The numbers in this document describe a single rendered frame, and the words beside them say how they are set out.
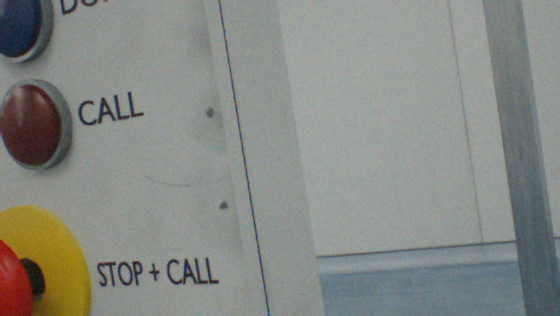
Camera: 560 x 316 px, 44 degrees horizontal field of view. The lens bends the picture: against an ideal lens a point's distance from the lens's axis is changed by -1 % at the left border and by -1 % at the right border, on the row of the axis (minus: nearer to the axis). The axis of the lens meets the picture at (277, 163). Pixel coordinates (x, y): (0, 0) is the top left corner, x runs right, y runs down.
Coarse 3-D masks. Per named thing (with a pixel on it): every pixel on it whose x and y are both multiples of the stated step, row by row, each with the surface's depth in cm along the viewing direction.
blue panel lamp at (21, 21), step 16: (0, 0) 22; (16, 0) 22; (32, 0) 22; (0, 16) 22; (16, 16) 22; (32, 16) 22; (0, 32) 23; (16, 32) 22; (32, 32) 22; (0, 48) 23; (16, 48) 22
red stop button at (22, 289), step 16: (0, 240) 22; (0, 256) 21; (16, 256) 22; (0, 272) 21; (16, 272) 21; (32, 272) 24; (0, 288) 21; (16, 288) 21; (32, 288) 23; (0, 304) 21; (16, 304) 21; (32, 304) 22
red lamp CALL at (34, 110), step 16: (16, 96) 23; (32, 96) 22; (48, 96) 22; (0, 112) 23; (16, 112) 23; (32, 112) 22; (48, 112) 22; (0, 128) 23; (16, 128) 23; (32, 128) 22; (48, 128) 22; (16, 144) 23; (32, 144) 23; (48, 144) 22; (32, 160) 23
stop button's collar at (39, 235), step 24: (0, 216) 24; (24, 216) 24; (48, 216) 23; (24, 240) 24; (48, 240) 23; (72, 240) 23; (48, 264) 23; (72, 264) 23; (120, 264) 22; (168, 264) 21; (48, 288) 24; (72, 288) 23; (48, 312) 24; (72, 312) 23
